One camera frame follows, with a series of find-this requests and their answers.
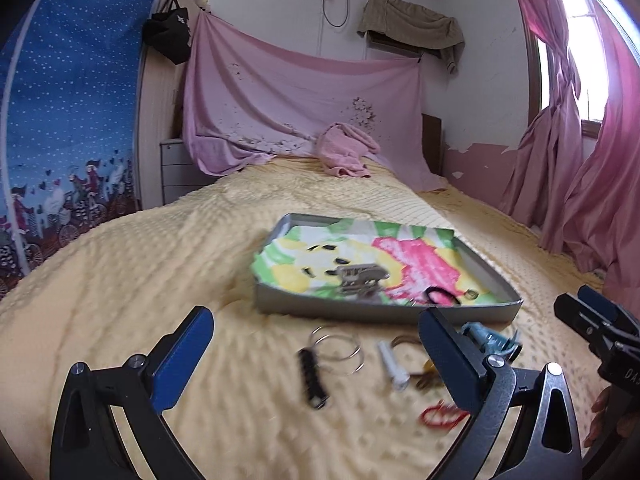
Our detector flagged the black braided hair tie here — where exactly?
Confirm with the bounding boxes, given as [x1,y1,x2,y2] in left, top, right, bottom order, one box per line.
[423,286,462,308]

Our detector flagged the beige square hair clip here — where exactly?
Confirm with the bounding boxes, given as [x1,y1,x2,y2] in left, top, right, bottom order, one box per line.
[335,263,390,298]

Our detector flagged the person's right hand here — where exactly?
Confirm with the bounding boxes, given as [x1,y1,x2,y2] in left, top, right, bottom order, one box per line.
[582,383,640,449]

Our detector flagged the blue hair clip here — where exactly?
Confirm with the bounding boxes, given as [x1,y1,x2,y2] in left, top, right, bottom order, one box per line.
[460,322,523,363]

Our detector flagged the white hair clip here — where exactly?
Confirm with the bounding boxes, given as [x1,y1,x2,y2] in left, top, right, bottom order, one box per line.
[376,340,410,391]

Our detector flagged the pink window curtain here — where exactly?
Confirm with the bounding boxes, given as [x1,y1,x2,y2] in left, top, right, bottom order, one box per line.
[500,0,639,313]

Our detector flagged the large silver bangle rings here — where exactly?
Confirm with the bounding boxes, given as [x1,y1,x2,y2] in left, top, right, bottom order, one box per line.
[307,324,367,377]

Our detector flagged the black hair clip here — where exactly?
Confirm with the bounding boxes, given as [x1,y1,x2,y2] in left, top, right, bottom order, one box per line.
[297,347,330,410]

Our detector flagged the metal tray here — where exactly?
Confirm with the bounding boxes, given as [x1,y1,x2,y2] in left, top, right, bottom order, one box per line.
[250,214,523,325]

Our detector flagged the colourful cartoon towel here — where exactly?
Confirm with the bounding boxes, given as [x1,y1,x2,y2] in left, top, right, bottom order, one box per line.
[252,219,499,307]

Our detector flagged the grey drawer unit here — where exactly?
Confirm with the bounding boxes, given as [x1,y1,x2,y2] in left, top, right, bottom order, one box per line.
[160,139,218,205]

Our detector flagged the dark wooden headboard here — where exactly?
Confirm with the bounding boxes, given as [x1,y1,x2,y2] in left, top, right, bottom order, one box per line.
[422,114,444,176]

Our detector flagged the wooden wardrobe panel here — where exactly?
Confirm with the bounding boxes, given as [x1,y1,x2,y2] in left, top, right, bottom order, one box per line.
[134,0,202,212]

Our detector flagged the pink crumpled cloth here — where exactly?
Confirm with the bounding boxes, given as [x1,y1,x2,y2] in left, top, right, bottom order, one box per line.
[314,122,380,178]

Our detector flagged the pink hanging sheet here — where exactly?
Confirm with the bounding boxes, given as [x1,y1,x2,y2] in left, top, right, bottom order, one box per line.
[182,13,446,192]

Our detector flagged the blue patterned wardrobe curtain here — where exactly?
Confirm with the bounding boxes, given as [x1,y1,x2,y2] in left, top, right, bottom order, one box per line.
[1,0,154,292]

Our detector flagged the black hanging bag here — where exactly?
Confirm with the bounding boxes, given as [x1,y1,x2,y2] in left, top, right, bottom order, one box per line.
[142,0,191,65]

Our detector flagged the olive hanging towel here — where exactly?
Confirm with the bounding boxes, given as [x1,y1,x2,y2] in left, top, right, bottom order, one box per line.
[357,0,465,75]

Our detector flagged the red string bracelet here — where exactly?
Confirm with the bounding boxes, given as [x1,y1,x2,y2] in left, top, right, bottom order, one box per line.
[418,400,472,432]

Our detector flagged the amber bead bracelet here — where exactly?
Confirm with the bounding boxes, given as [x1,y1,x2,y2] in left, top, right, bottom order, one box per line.
[389,334,446,392]

